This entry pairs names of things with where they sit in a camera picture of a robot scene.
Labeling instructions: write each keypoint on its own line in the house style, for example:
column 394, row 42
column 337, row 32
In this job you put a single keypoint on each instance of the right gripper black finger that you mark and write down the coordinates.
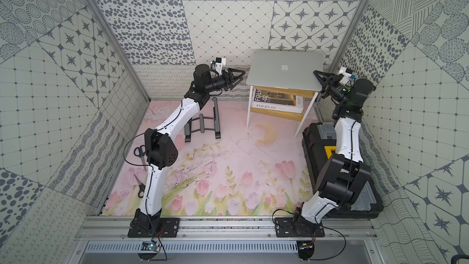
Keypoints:
column 318, row 88
column 324, row 77

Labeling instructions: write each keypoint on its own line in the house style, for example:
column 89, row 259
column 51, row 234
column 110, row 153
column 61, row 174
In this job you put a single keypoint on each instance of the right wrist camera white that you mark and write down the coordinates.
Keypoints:
column 348, row 77

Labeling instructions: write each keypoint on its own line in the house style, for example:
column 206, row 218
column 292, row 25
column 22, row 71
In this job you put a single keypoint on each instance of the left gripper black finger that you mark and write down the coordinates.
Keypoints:
column 235, row 73
column 233, row 82

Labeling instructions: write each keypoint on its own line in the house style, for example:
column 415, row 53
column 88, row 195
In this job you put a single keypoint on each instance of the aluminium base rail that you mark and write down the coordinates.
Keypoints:
column 222, row 228

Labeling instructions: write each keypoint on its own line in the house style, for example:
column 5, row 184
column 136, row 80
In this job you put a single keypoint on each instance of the silver laptop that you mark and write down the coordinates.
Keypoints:
column 285, row 69

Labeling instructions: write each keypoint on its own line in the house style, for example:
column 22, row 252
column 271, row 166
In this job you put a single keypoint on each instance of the black handled scissors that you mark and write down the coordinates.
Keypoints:
column 141, row 186

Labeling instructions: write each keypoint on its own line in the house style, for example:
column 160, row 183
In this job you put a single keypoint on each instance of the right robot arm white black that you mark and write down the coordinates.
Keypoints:
column 347, row 117

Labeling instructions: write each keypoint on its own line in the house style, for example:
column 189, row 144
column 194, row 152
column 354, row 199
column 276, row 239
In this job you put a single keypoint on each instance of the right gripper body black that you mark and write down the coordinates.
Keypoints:
column 338, row 91

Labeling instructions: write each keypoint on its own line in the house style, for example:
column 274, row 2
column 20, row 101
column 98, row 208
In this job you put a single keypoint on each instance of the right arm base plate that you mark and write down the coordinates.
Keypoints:
column 287, row 227

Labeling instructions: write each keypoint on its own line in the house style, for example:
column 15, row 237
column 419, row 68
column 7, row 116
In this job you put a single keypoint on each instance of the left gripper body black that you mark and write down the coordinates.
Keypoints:
column 227, row 79

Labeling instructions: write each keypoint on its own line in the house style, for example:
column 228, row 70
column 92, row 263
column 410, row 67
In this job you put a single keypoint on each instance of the Folio book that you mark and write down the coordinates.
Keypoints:
column 277, row 101

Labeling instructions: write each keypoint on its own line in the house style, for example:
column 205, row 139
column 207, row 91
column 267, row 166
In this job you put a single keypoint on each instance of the pink floral mat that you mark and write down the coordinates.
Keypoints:
column 248, row 171

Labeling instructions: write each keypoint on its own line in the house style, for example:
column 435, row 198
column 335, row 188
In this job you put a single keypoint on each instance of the black yellow toolbox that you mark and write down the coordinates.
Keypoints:
column 334, row 177

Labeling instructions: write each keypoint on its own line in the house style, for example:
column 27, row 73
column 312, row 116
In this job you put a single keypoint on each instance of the blue handled scissors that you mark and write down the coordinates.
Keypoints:
column 140, row 152

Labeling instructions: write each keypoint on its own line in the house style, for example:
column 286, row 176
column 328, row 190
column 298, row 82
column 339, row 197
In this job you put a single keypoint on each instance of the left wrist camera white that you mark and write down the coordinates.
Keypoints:
column 218, row 65

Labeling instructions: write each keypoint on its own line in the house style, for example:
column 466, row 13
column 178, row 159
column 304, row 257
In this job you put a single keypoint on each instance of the white wooden side table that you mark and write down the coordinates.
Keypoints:
column 309, row 99

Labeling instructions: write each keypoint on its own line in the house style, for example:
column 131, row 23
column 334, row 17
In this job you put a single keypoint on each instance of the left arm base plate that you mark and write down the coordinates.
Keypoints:
column 159, row 227

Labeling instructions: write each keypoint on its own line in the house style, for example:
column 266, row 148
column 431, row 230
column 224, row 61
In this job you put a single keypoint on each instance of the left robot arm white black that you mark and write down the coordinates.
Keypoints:
column 159, row 143

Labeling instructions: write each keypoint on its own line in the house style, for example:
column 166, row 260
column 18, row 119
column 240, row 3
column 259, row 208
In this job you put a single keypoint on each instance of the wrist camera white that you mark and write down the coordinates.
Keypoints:
column 348, row 77
column 218, row 65

